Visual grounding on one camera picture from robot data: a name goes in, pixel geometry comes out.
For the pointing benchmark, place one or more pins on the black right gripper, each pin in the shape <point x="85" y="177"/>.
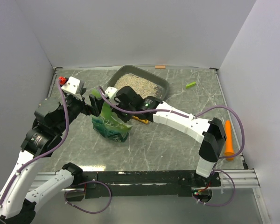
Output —
<point x="125" y="118"/>

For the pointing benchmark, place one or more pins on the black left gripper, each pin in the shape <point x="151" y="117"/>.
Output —
<point x="95" y="102"/>

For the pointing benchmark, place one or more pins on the green litter bag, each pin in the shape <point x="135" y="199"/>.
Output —
<point x="110" y="126"/>

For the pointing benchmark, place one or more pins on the yellow plastic scoop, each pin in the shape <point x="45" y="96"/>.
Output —
<point x="144" y="121"/>

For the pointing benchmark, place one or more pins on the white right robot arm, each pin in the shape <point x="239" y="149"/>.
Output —
<point x="209" y="133"/>

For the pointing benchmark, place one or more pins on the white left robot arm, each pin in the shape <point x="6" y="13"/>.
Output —
<point x="19" y="204"/>

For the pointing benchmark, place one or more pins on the beige cat litter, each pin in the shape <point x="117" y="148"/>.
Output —
<point x="140" y="85"/>

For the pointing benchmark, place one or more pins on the dark grey litter box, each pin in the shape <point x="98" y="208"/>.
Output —
<point x="143" y="74"/>

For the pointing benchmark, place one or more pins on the small orange block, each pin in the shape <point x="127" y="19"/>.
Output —
<point x="160" y="67"/>

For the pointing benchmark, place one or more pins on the small green block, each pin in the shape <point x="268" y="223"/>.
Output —
<point x="191" y="85"/>

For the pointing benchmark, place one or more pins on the orange plastic carrot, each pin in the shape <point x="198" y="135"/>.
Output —
<point x="229" y="151"/>

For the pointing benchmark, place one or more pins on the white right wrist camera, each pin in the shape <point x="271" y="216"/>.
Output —
<point x="110" y="93"/>

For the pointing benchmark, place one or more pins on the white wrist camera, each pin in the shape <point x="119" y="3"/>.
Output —
<point x="110" y="93"/>
<point x="72" y="86"/>

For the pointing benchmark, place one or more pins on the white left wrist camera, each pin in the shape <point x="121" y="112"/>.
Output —
<point x="72" y="86"/>

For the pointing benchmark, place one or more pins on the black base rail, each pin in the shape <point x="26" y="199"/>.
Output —
<point x="141" y="183"/>

